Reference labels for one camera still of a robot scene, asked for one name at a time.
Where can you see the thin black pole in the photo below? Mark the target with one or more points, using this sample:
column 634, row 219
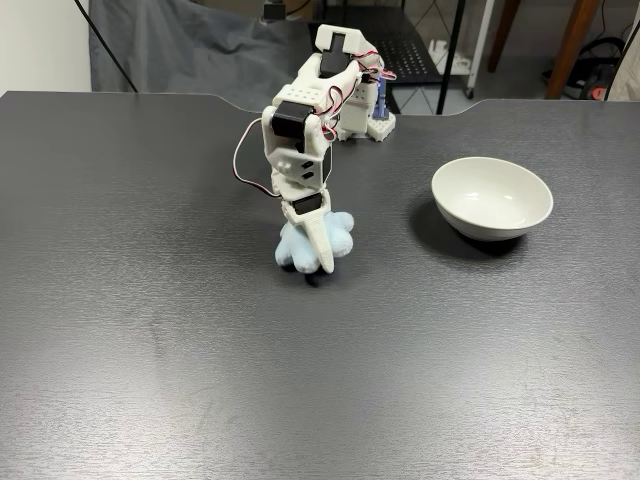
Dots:
column 107, row 47
column 620, row 67

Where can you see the black and red vacuum cleaner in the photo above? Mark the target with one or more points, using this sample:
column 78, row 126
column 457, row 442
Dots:
column 595, row 65

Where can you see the white bowl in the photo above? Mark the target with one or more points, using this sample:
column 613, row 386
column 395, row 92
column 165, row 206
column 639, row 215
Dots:
column 492, row 200

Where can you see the blue table clamp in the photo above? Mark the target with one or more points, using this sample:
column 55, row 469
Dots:
column 381, row 102

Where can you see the black perforated metal shelf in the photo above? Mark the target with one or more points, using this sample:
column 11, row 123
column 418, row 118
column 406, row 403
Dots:
column 415, row 55

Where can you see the small black camera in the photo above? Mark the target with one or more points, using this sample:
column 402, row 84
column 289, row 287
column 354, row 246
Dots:
column 273, row 11

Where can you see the grey cloth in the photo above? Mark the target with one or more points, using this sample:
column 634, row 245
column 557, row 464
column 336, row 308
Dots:
column 200, row 50

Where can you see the brown wooden leg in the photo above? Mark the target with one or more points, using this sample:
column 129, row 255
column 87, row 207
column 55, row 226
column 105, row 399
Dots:
column 502, row 35
column 574, row 50

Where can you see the skyblue plush doll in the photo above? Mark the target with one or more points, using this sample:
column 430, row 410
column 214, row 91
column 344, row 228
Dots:
column 295, row 252

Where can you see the white cart frame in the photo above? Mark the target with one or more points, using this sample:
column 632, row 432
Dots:
column 481, row 50

